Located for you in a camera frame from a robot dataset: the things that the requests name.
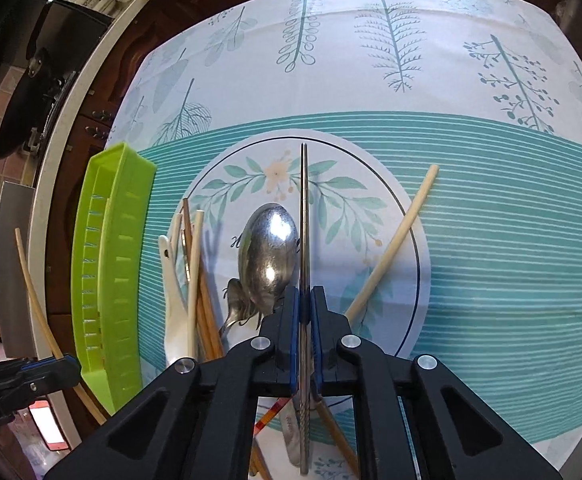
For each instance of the stainless steel panel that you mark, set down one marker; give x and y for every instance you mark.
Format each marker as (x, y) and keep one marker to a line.
(16, 270)

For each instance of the large steel spoon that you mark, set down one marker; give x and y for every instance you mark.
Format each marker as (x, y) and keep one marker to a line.
(266, 255)

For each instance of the leaf printed tablecloth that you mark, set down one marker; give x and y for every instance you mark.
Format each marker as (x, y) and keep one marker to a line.
(471, 185)

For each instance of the brown wooden chopstick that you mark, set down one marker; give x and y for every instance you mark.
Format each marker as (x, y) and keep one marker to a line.
(206, 335)
(216, 335)
(338, 432)

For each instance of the white ceramic spoon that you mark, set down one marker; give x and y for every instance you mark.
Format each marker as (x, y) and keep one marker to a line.
(173, 310)

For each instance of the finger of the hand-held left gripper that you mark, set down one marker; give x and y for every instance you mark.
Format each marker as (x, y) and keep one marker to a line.
(33, 389)
(46, 363)

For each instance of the stainless steel range hood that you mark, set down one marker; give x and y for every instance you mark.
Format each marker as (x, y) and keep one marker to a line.
(81, 20)

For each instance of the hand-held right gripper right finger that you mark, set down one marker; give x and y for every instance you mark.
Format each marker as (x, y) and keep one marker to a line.
(316, 370)

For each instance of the green plastic utensil tray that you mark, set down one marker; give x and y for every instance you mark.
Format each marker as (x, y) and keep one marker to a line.
(121, 260)

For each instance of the small steel spoon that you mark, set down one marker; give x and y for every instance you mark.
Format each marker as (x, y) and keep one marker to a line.
(236, 300)

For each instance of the hanging steel utensil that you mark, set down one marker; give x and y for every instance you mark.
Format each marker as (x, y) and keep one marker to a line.
(53, 105)

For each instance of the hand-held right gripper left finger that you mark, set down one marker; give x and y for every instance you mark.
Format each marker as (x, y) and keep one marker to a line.
(294, 340)

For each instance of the red rimmed white object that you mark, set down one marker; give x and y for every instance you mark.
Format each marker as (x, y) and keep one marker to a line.
(46, 425)

